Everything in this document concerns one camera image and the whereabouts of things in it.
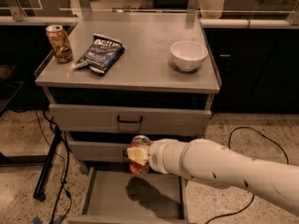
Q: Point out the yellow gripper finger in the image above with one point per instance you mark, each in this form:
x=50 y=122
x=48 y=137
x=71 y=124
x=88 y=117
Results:
x=138 y=155

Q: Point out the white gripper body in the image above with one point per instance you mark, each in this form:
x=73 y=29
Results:
x=156 y=155

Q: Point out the red coke can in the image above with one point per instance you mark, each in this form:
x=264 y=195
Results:
x=139 y=141

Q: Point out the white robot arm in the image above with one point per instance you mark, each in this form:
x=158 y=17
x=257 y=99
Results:
x=204 y=161

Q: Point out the open bottom drawer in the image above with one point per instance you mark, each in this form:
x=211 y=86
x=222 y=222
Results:
x=119 y=197

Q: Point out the middle drawer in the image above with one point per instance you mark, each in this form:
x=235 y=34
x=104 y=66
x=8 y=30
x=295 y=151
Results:
x=108 y=147

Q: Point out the grey drawer cabinet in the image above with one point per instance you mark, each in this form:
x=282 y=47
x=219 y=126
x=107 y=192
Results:
x=144 y=76

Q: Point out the top drawer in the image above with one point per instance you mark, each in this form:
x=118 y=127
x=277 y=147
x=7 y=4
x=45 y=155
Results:
x=119 y=119

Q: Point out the gold brown soda can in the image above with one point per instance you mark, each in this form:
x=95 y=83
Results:
x=59 y=41

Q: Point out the white bowl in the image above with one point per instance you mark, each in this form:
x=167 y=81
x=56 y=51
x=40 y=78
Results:
x=188 y=55

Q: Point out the black table leg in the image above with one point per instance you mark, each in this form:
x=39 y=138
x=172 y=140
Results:
x=39 y=193

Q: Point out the blue chip bag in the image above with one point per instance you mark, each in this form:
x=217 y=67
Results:
x=101 y=55

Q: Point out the white horizontal rail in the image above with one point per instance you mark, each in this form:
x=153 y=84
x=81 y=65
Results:
x=206 y=23

